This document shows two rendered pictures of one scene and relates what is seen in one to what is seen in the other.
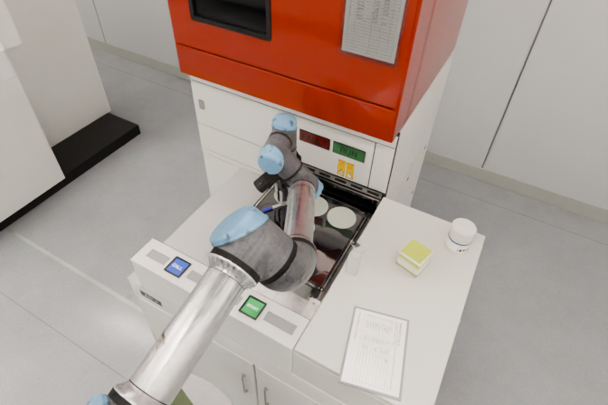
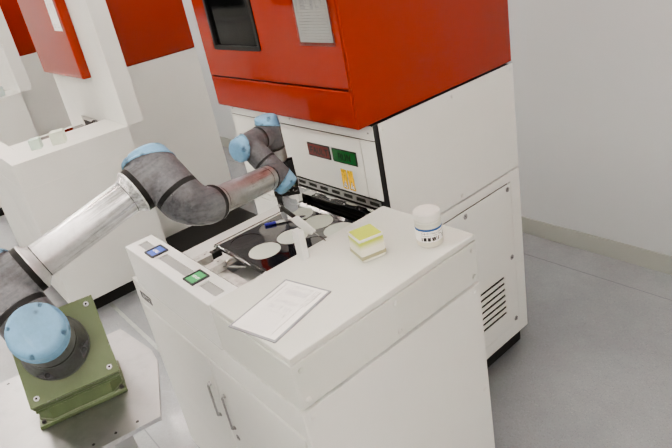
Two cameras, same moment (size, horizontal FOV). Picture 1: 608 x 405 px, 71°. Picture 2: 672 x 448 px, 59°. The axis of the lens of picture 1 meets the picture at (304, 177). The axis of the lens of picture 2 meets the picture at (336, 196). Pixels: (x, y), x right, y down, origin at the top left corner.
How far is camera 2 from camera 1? 1.05 m
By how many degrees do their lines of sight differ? 29
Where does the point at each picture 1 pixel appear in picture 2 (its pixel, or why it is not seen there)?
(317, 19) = (280, 19)
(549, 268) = not seen: outside the picture
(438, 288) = (382, 271)
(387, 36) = (322, 17)
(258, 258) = (146, 175)
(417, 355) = (318, 315)
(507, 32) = (654, 58)
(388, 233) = not seen: hidden behind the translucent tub
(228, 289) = (116, 195)
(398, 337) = (309, 301)
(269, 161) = (234, 146)
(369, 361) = (268, 315)
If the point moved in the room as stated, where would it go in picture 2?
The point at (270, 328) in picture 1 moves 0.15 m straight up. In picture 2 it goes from (200, 291) to (184, 242)
